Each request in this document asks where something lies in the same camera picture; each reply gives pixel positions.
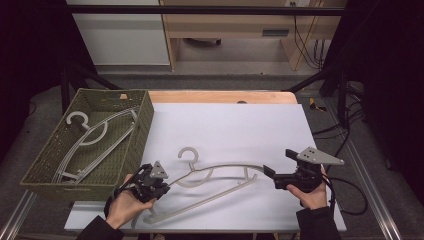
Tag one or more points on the black frame crossbar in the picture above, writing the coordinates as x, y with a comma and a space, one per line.
200, 10

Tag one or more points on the person's right hand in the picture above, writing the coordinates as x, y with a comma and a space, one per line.
311, 198

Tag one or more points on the black metal stand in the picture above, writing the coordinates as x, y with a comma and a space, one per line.
66, 86
340, 90

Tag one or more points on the person's left hand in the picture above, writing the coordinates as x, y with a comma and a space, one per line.
125, 206

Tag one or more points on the green woven basket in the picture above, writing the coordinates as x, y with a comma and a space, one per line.
83, 191

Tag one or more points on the aluminium rail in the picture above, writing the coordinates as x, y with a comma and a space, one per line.
16, 216
373, 186

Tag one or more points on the white table sheet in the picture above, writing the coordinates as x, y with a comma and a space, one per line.
233, 133

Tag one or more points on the light wooden desk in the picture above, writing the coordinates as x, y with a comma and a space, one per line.
233, 23

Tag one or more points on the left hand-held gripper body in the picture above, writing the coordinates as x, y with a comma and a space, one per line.
156, 171

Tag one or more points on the black curtain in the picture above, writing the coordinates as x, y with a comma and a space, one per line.
30, 50
393, 50

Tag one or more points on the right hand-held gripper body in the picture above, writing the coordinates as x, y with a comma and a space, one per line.
310, 173

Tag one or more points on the yellow and black tool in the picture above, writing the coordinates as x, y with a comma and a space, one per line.
315, 105

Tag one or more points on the grey plastic clothes hanger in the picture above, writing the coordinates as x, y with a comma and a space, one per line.
106, 149
151, 219

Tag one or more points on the white cabinet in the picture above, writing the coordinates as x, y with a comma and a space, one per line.
120, 40

